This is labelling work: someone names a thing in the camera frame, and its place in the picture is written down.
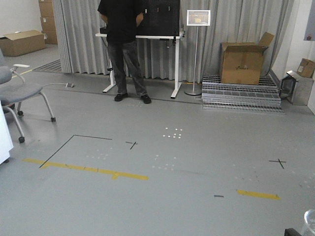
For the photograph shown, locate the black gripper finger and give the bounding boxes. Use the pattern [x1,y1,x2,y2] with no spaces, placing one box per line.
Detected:
[284,228,301,236]

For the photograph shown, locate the sign on metal stand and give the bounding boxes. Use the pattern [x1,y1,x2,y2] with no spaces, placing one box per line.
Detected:
[185,9,211,96]

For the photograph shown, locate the open cardboard box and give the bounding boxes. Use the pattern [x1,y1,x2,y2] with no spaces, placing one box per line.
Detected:
[220,32,275,85]

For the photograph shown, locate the stacked cardboard boxes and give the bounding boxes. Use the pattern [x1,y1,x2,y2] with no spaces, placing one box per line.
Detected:
[38,0,58,44]

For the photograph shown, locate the white standing desk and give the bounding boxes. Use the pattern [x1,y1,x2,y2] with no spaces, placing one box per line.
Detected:
[95,31,184,99]

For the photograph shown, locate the white power strip cable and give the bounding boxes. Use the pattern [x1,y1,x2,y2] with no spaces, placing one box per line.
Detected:
[40,82,75,92]

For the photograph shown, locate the grey curtain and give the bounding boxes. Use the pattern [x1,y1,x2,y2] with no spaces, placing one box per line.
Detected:
[53,0,294,82]

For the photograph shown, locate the clear glass 100ml beaker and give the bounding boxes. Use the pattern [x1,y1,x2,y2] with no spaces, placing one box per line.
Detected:
[301,209,315,236]

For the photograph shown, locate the metal floodlight box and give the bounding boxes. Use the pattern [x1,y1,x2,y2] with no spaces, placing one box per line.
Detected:
[279,70,314,106]

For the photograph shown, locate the grey office chair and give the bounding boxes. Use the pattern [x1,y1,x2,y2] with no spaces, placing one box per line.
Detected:
[0,54,56,143]

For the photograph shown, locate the white cabinet corner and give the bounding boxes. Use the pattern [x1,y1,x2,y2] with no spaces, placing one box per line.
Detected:
[0,108,13,164]

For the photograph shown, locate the cardboard box on floor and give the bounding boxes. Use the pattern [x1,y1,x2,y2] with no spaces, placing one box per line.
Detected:
[0,30,46,57]

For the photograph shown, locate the black pegboard panel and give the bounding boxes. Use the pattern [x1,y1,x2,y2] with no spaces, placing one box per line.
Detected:
[136,0,180,36]

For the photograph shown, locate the person in black clothes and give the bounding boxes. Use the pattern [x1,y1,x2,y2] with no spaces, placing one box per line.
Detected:
[97,0,151,104]

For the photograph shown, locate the stack of metal grates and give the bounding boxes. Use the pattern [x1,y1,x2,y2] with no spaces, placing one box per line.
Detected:
[201,74,284,115]

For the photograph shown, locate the small cardboard box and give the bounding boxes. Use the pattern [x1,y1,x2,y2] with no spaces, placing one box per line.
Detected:
[297,59,315,78]

